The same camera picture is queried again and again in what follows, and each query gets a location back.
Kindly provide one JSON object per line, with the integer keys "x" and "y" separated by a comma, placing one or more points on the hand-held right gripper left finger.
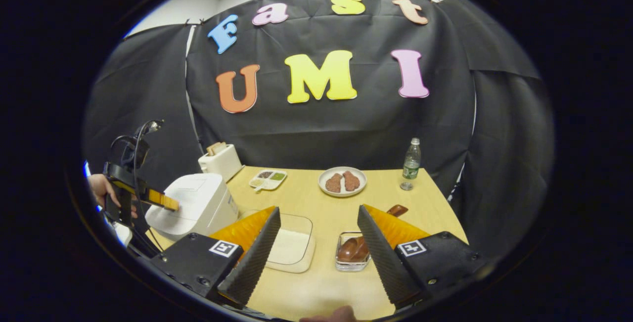
{"x": 252, "y": 262}

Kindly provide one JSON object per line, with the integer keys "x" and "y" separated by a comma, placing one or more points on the white rice cooker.
{"x": 198, "y": 203}

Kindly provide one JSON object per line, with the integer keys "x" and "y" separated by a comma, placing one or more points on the brown wooden spoon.
{"x": 352, "y": 250}

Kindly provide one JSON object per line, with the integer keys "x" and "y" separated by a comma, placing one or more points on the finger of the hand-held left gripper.
{"x": 153, "y": 196}

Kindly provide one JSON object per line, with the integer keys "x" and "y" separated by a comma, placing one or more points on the toast slice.
{"x": 211, "y": 149}
{"x": 221, "y": 147}

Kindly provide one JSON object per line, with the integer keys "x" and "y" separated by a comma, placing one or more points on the white toaster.
{"x": 222, "y": 163}

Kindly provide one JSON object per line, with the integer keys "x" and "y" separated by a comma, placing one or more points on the clear plastic water bottle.
{"x": 411, "y": 163}

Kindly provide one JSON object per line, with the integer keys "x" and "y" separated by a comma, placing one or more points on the white divided condiment dish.
{"x": 268, "y": 179}

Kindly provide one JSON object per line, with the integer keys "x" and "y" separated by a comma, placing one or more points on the white rice heap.
{"x": 292, "y": 248}

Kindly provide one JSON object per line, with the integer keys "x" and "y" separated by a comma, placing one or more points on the clear rectangular container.
{"x": 296, "y": 220}

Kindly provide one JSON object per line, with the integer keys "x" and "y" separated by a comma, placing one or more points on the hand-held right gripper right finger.
{"x": 385, "y": 262}

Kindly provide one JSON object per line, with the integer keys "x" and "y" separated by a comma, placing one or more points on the white round plate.
{"x": 342, "y": 194}

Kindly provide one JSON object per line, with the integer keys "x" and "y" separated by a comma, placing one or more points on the brown meat piece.
{"x": 334, "y": 183}
{"x": 351, "y": 181}

